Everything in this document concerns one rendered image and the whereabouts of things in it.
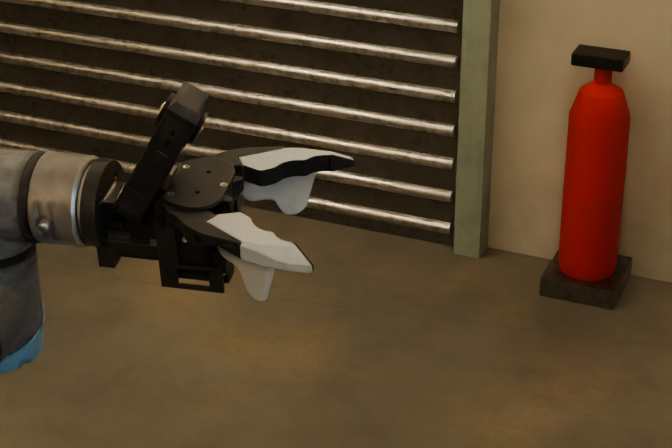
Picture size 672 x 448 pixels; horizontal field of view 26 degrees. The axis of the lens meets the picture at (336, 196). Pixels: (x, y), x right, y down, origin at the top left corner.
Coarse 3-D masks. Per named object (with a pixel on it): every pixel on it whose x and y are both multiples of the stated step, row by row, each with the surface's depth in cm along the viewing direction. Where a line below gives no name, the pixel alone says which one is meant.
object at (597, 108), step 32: (576, 64) 328; (608, 64) 325; (576, 96) 333; (608, 96) 328; (576, 128) 332; (608, 128) 328; (576, 160) 334; (608, 160) 332; (576, 192) 337; (608, 192) 336; (576, 224) 341; (608, 224) 340; (576, 256) 344; (608, 256) 344; (544, 288) 348; (576, 288) 345; (608, 288) 343
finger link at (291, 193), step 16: (240, 160) 118; (256, 160) 117; (272, 160) 117; (288, 160) 117; (304, 160) 117; (320, 160) 118; (336, 160) 118; (352, 160) 119; (256, 176) 117; (272, 176) 117; (288, 176) 118; (304, 176) 119; (256, 192) 119; (272, 192) 119; (288, 192) 120; (304, 192) 120; (288, 208) 121
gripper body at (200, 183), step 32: (96, 160) 116; (192, 160) 117; (224, 160) 117; (96, 192) 114; (160, 192) 113; (192, 192) 113; (224, 192) 113; (96, 224) 115; (128, 224) 116; (160, 224) 113; (128, 256) 120; (160, 256) 115; (192, 256) 115; (192, 288) 116
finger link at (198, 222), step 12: (180, 216) 111; (192, 216) 111; (204, 216) 111; (180, 228) 111; (192, 228) 110; (204, 228) 109; (216, 228) 109; (192, 240) 110; (204, 240) 109; (216, 240) 109; (228, 240) 108
